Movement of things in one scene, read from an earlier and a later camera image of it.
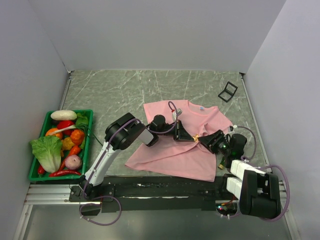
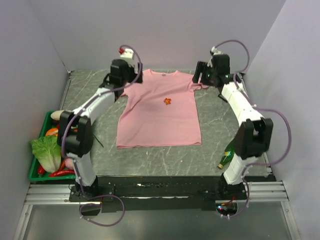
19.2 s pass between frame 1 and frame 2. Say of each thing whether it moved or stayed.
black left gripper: moved
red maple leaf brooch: moved
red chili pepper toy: stayed
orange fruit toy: stayed
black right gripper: moved
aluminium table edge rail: stayed
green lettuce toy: stayed
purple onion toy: stayed
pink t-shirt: moved
